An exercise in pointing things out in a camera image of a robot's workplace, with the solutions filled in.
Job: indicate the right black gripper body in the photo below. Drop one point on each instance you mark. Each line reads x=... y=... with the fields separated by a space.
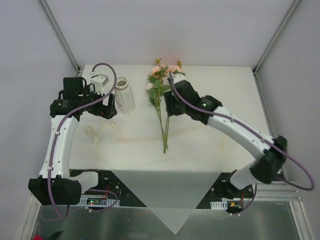
x=173 y=106

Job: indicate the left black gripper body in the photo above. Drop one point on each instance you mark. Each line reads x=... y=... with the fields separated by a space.
x=107 y=110

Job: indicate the cream ribbon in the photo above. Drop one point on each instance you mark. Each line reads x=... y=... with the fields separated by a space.
x=102 y=130

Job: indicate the pink flowers with green leaves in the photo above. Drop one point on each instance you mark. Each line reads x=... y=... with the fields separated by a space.
x=156 y=88

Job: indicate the white wrapping paper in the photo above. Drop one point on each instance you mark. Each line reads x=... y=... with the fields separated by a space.
x=173 y=183

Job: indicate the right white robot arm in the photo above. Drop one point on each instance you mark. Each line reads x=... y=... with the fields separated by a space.
x=268 y=152

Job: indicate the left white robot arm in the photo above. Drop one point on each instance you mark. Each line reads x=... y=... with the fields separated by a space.
x=54 y=183

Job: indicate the white ribbed ceramic vase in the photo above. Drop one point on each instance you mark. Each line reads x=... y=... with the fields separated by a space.
x=124 y=96

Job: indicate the black object at bottom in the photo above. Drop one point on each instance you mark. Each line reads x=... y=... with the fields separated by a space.
x=55 y=235

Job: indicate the red object at bottom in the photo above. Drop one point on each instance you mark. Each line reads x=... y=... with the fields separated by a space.
x=37 y=237

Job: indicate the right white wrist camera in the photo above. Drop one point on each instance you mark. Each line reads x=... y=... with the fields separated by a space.
x=178 y=77

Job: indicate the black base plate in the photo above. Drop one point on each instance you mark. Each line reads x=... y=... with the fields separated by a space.
x=110 y=182

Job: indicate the left aluminium frame post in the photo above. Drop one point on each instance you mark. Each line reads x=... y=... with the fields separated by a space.
x=45 y=7

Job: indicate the aluminium frame post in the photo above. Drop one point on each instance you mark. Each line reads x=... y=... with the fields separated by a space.
x=277 y=34
x=45 y=7

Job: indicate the left white cable duct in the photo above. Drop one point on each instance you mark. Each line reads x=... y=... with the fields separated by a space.
x=98 y=202

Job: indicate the white cable duct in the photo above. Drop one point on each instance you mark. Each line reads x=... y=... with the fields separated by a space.
x=219 y=205
x=98 y=202

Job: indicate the right white cable duct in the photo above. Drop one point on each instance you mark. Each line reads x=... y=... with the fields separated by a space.
x=219 y=205

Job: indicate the right aluminium frame post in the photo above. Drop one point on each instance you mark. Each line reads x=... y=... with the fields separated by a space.
x=277 y=34

